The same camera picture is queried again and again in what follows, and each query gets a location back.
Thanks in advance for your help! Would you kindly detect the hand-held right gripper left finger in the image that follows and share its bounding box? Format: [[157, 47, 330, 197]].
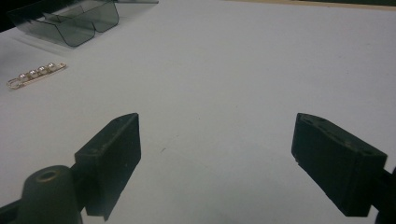
[[74, 112, 142, 222]]

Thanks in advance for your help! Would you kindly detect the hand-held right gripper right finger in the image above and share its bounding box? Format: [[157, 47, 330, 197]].
[[290, 112, 389, 217]]

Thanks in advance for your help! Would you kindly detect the strip of small white cups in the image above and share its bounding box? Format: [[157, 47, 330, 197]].
[[7, 62, 67, 91]]

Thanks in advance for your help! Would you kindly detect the smoky transparent plastic organizer tray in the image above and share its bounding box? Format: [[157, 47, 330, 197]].
[[7, 0, 160, 49]]

